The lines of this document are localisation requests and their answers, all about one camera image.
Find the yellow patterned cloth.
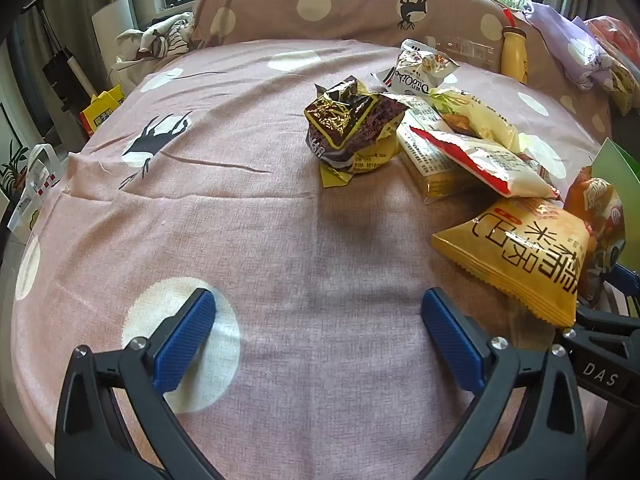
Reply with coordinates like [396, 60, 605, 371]
[607, 65, 640, 116]

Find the yellow orange snack packet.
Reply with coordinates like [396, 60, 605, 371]
[431, 197, 598, 328]

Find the white shopping bag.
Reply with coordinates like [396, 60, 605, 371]
[7, 144, 63, 231]

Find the green cardboard box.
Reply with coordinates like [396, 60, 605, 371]
[590, 137, 640, 201]

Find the yellow bottle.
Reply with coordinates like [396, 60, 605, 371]
[500, 25, 530, 85]

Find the soda cracker packet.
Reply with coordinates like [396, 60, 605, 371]
[395, 105, 481, 205]

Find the red white snack packet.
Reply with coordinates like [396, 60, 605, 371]
[410, 127, 560, 199]

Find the clear plastic bottle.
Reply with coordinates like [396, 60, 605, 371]
[425, 35, 503, 73]

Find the brown gold snack packet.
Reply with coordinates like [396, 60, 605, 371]
[304, 76, 407, 188]

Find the green potted plant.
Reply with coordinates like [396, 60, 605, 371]
[0, 140, 31, 201]

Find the orange plastic bag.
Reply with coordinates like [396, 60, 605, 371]
[585, 16, 640, 76]

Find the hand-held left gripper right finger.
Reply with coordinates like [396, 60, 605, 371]
[422, 288, 587, 480]

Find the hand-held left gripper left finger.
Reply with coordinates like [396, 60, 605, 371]
[54, 288, 236, 480]

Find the white paper roll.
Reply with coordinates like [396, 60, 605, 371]
[91, 0, 138, 81]

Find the pale yellow snack packet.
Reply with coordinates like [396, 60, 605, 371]
[430, 87, 521, 153]

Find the striped white cloth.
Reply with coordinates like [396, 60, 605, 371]
[112, 12, 196, 76]

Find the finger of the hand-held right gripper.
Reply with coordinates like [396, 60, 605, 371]
[560, 305, 640, 361]
[607, 264, 640, 318]

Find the lilac cloth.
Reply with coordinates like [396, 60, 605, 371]
[522, 2, 626, 91]

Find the pink dotted pillow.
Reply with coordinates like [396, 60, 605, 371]
[192, 0, 613, 141]

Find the pink dotted bed sheet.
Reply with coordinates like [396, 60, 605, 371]
[10, 37, 616, 480]

